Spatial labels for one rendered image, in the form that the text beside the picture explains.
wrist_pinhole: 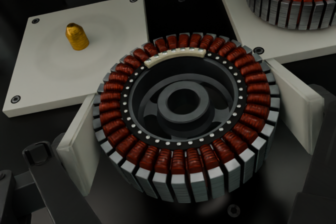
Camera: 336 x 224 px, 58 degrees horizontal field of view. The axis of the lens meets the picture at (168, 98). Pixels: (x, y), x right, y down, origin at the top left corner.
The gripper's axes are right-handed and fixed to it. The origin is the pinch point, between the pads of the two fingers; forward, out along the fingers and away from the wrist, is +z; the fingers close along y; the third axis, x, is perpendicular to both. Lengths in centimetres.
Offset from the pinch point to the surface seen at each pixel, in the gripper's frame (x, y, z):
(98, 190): -6.7, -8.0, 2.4
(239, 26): 1.4, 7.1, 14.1
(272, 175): -7.3, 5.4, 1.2
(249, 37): 0.5, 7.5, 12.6
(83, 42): 3.0, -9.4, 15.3
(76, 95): -1.0, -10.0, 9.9
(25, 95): -0.3, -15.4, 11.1
